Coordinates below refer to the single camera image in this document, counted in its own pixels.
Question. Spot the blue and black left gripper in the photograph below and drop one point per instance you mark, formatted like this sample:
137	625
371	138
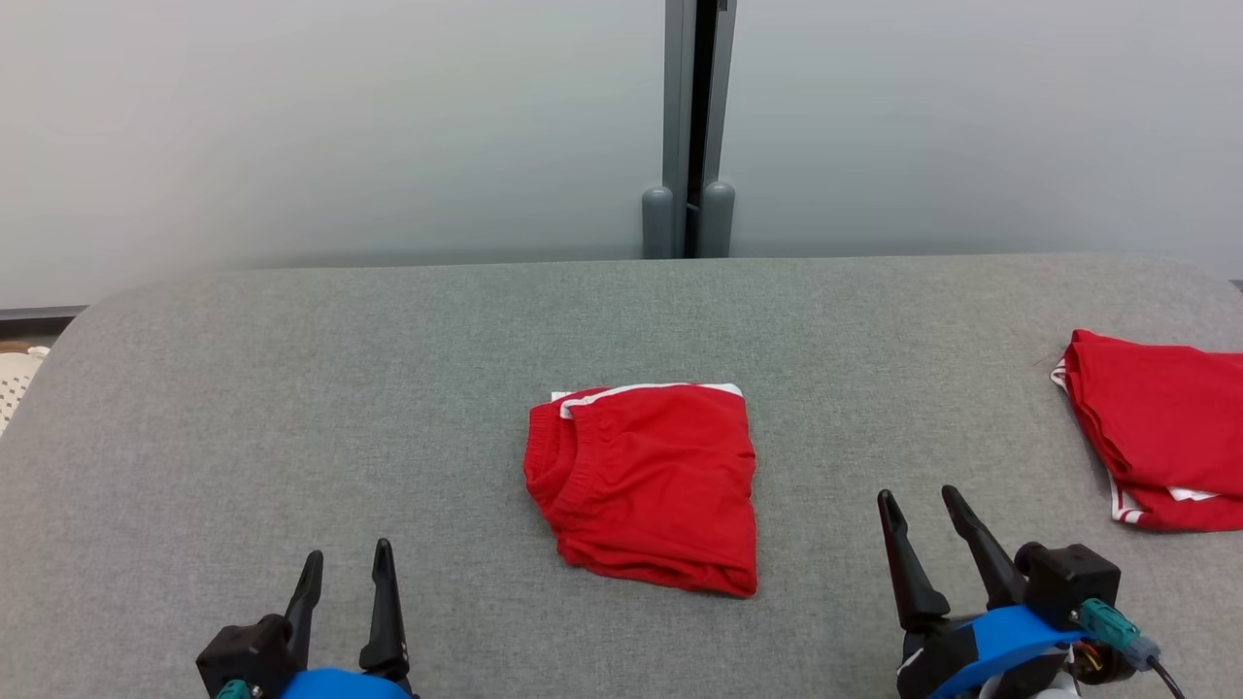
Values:
345	685

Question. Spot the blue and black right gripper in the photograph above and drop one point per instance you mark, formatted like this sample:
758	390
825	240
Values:
991	646

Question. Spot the red jersey with white sleeves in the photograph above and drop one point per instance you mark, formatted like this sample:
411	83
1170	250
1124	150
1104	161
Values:
1165	417

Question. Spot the red shorts with white trim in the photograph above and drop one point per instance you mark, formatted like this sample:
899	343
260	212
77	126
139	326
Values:
651	485

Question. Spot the white perforated laundry basket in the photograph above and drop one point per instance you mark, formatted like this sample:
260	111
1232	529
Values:
17	383

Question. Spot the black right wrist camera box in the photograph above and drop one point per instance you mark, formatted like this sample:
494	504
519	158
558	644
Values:
1068	581

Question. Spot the teal left camera connector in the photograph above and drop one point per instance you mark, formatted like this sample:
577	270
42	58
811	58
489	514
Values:
233	691

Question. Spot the teal camera connector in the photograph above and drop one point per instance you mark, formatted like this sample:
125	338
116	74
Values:
1117	629
233	691

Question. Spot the teal right camera connector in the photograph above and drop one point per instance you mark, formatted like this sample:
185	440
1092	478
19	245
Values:
1117	629

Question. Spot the grey partition post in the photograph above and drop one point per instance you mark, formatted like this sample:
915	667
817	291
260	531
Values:
689	116

